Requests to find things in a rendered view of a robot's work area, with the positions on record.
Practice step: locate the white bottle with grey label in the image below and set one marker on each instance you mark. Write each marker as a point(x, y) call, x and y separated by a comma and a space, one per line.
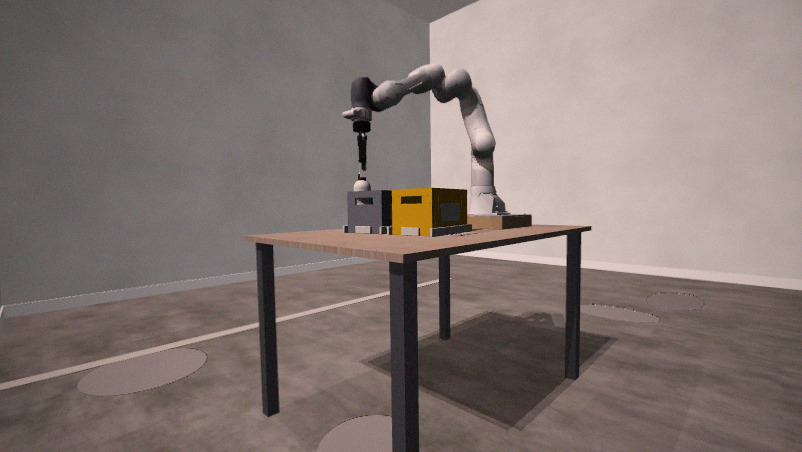
point(362, 185)

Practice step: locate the yellow crate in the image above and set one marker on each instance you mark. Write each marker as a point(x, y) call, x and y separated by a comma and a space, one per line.
point(427, 208)

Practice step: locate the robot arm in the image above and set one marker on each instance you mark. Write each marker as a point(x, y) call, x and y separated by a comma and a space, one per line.
point(366, 98)

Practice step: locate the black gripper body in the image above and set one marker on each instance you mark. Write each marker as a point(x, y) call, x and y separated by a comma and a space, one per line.
point(361, 127)

